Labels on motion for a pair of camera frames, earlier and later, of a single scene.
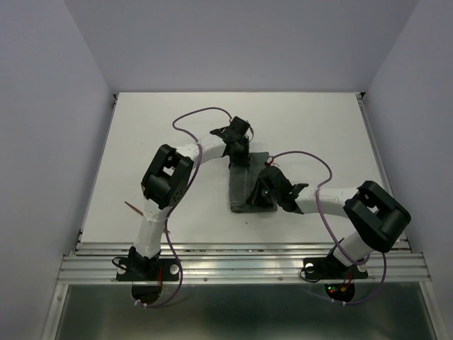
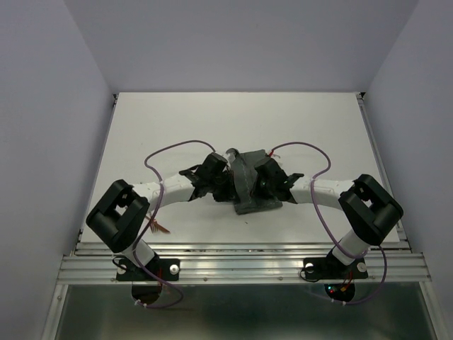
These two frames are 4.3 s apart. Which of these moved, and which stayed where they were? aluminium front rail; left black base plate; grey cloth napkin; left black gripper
Moved: left black gripper
Stayed: left black base plate; aluminium front rail; grey cloth napkin
